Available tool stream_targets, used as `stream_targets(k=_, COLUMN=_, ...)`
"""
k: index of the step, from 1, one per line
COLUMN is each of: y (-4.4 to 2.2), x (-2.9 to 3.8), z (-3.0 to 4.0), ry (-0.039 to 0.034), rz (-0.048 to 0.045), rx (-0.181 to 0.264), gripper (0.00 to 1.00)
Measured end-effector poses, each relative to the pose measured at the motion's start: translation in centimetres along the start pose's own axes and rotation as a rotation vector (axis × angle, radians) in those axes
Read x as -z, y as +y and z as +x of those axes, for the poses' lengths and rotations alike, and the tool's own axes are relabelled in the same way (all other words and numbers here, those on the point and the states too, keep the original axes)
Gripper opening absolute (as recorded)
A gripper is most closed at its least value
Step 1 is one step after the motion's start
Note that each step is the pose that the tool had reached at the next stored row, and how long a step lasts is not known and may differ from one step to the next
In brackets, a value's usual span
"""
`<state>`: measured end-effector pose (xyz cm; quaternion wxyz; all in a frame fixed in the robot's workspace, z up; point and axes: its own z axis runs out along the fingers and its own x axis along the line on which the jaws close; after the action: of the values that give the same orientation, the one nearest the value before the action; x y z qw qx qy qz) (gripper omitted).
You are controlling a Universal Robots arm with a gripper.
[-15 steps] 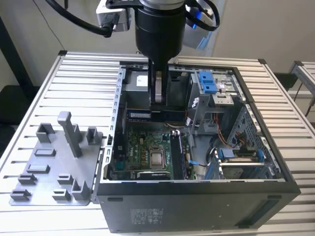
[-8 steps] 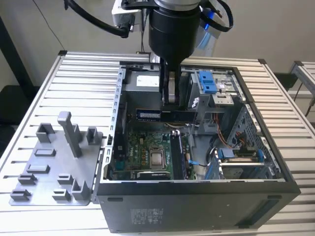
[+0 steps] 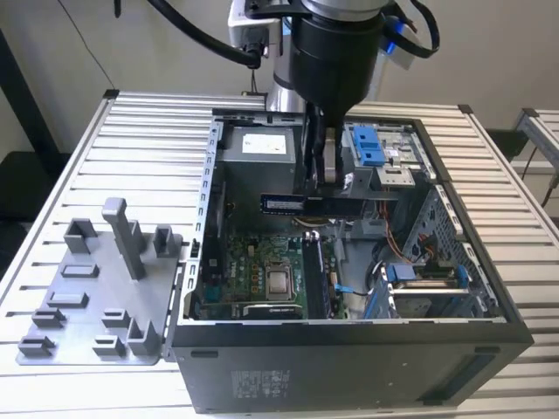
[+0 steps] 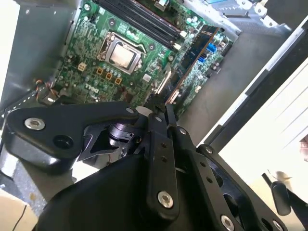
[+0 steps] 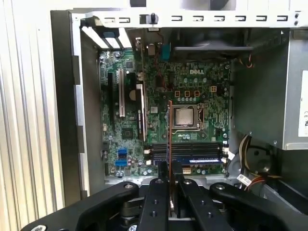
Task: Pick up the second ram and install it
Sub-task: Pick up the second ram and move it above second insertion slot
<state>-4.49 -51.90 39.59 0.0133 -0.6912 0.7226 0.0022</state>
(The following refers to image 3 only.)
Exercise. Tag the metal drive bay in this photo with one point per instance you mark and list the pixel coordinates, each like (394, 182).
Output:
(399, 174)

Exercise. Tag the black case fan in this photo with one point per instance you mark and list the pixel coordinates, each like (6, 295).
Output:
(214, 218)

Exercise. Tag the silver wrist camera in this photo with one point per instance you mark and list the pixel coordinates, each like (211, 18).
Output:
(404, 41)
(246, 22)

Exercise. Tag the black graphics card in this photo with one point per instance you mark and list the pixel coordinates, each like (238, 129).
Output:
(271, 311)

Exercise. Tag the green motherboard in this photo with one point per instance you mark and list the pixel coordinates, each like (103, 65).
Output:
(244, 262)

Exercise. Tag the dark furniture piece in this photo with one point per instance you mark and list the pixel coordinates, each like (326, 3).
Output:
(30, 183)

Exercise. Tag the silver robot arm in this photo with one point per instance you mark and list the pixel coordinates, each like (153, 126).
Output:
(281, 74)

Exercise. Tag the silver CPU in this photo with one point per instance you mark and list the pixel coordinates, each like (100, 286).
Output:
(279, 283)

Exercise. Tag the silver power supply unit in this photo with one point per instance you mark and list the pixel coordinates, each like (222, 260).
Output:
(257, 174)

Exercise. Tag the grey parts rack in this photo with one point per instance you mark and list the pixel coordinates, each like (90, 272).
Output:
(109, 283)

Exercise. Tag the blue disk carrier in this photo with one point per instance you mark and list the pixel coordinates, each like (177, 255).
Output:
(404, 272)
(364, 144)

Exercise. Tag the RAM stick with blue label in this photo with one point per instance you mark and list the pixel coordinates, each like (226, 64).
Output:
(284, 204)

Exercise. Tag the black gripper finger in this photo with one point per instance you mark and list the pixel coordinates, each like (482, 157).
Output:
(334, 161)
(313, 148)

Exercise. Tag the black open PC case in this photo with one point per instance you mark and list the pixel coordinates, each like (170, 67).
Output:
(332, 371)

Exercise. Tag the metal slat side table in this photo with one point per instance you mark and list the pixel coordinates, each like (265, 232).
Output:
(541, 131)

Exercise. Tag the metal disk cage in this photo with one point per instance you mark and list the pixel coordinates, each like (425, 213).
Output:
(428, 297)

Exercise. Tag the CPU socket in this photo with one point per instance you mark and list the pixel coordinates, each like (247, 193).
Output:
(264, 283)

